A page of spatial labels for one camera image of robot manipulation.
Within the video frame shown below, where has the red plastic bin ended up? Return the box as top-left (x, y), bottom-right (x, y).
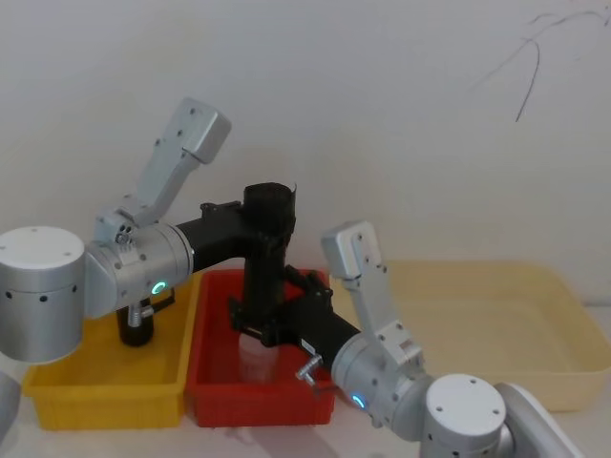
top-left (183, 268), bottom-right (338, 429)

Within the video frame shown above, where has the left gripper cable silver plug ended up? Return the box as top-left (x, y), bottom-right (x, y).
top-left (124, 284), bottom-right (177, 330)

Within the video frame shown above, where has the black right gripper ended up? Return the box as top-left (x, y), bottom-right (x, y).
top-left (227, 266), bottom-right (363, 372)

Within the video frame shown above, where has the cream plastic tray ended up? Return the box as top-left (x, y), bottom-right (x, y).
top-left (328, 260), bottom-right (611, 414)

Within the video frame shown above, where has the right gripper cable silver plug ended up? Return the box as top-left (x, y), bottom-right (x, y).
top-left (294, 356), bottom-right (335, 397)

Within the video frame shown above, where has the clear plastic bottle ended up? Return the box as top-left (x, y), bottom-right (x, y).
top-left (237, 332), bottom-right (281, 385)

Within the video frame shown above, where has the yellow plastic bin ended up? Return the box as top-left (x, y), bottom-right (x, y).
top-left (21, 274), bottom-right (204, 432)

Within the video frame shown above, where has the small black bottle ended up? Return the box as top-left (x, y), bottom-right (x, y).
top-left (117, 304), bottom-right (158, 348)

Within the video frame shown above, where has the tall black cylinder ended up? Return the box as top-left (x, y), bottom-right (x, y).
top-left (242, 182), bottom-right (300, 336)

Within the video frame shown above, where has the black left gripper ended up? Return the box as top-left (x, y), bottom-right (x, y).
top-left (176, 201), bottom-right (296, 277)

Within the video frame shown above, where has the gripper cable silver plug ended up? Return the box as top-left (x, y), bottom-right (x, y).
top-left (124, 284), bottom-right (177, 330)
top-left (294, 356), bottom-right (335, 397)

